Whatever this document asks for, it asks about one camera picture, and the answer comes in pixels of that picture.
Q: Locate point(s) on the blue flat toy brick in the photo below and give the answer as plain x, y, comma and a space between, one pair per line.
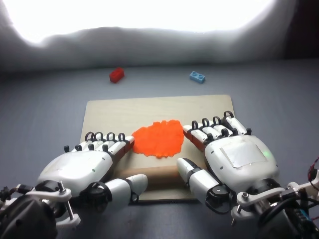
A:
198, 77

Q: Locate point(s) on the orange play dough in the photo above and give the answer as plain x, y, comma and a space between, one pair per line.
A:
159, 139

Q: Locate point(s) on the grey table cloth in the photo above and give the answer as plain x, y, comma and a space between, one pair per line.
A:
37, 112

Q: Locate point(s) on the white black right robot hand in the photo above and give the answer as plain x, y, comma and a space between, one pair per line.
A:
241, 159

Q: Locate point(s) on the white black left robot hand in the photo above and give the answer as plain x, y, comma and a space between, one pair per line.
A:
79, 166

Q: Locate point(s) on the light wooden board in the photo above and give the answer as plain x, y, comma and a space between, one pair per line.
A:
149, 109

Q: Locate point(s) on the red toy brick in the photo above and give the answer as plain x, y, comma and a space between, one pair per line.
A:
116, 74

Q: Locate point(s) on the wooden rolling pin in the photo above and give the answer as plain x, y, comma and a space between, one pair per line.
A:
154, 174

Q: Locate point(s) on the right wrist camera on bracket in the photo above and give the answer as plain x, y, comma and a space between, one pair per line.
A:
316, 175

